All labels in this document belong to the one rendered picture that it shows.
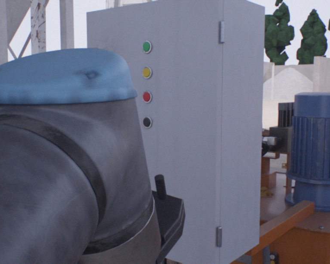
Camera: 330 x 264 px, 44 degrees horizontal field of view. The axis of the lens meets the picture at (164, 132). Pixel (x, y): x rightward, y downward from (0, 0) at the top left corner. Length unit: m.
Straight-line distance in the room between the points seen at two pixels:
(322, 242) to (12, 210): 1.30
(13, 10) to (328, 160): 3.52
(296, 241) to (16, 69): 1.27
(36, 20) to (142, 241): 2.15
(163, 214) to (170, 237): 0.02
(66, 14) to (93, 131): 4.23
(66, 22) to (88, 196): 4.24
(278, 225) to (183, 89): 0.57
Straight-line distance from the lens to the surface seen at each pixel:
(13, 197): 0.19
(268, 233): 1.24
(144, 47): 0.98
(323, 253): 1.44
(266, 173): 1.88
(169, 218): 0.38
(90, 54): 0.27
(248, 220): 1.06
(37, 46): 2.39
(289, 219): 1.37
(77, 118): 0.23
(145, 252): 0.31
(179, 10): 0.94
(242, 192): 1.00
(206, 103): 0.88
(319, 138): 1.59
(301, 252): 1.46
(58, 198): 0.20
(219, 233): 0.92
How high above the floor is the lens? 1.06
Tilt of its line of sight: 6 degrees down
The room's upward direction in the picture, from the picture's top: straight up
